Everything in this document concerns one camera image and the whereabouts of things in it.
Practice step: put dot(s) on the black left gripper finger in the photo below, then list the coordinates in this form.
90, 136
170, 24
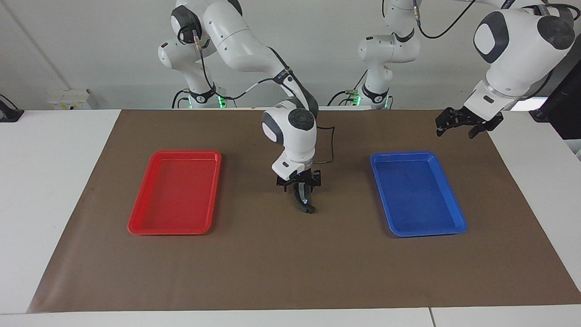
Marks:
440, 131
476, 131

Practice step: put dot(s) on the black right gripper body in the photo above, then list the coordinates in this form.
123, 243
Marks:
313, 178

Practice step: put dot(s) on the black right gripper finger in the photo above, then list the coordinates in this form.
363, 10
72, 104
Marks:
307, 190
297, 190

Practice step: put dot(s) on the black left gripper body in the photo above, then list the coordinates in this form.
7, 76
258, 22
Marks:
467, 118

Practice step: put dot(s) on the curved dark brake shoe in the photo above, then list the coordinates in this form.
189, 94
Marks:
307, 209

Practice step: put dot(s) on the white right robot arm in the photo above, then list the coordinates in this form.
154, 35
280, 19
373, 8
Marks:
236, 41

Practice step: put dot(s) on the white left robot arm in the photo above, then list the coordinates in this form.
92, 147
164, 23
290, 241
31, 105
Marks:
513, 54

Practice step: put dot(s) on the blue plastic tray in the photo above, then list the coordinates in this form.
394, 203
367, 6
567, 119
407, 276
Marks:
417, 195

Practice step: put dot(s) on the brown paper mat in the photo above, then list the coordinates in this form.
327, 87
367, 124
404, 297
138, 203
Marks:
295, 263

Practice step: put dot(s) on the black monitor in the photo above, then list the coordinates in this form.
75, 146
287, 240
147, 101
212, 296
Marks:
563, 104

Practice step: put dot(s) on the red plastic tray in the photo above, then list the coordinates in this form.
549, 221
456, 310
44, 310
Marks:
172, 195

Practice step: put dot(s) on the black clamp device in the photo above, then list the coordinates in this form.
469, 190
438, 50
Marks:
9, 113

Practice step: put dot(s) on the white wall socket box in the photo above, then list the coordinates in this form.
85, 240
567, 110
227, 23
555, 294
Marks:
68, 99

